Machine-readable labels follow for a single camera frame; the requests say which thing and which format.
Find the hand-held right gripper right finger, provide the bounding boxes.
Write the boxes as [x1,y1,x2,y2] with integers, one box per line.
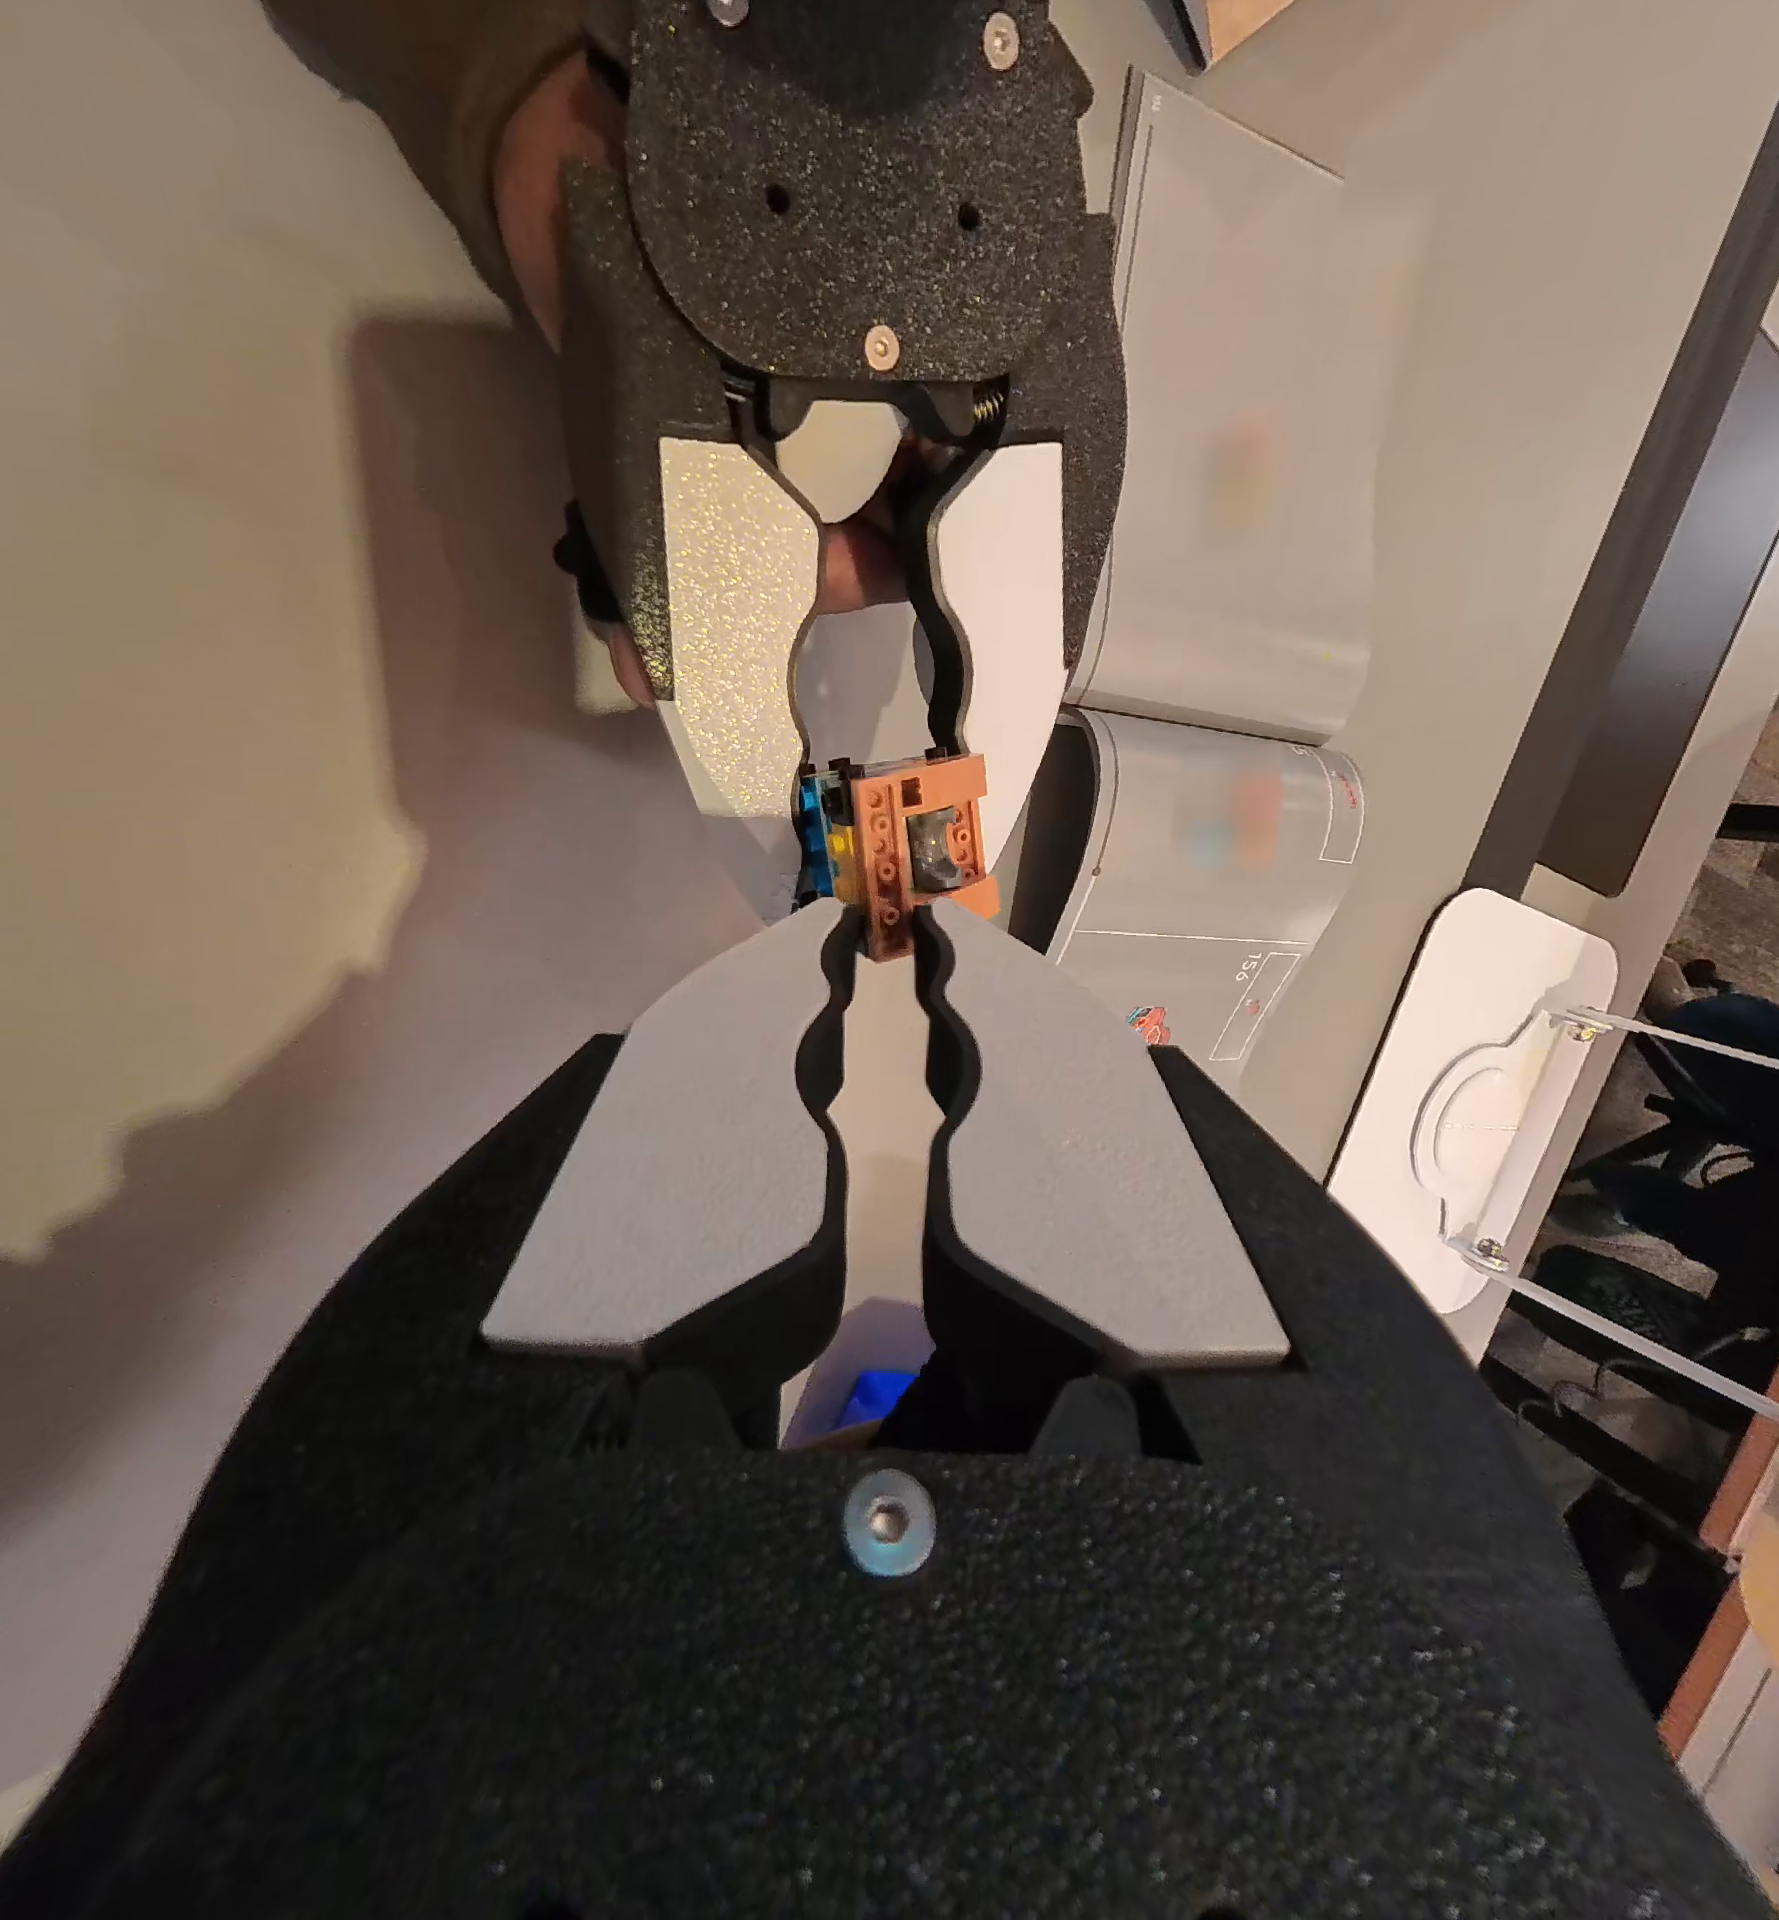
[919,899,1292,1372]

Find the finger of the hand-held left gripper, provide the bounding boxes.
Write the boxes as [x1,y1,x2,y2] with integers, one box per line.
[655,434,831,822]
[910,438,1071,872]

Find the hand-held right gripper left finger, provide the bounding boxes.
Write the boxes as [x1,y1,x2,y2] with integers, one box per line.
[483,899,848,1361]

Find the brown teal toy brick model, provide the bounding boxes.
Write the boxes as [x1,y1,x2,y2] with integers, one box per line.
[790,749,1005,964]

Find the grey instruction booklet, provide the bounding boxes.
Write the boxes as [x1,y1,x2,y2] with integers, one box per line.
[1009,67,1383,1103]

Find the person's left forearm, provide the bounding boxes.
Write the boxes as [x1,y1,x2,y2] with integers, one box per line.
[258,0,597,308]

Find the white desk stand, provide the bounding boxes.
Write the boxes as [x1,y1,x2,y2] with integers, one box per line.
[1324,884,1779,1427]

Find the grey desk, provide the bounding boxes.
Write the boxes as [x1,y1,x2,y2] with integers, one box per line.
[0,0,1779,1652]

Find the person's left hand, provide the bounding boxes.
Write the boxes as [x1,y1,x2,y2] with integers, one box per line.
[496,48,913,713]

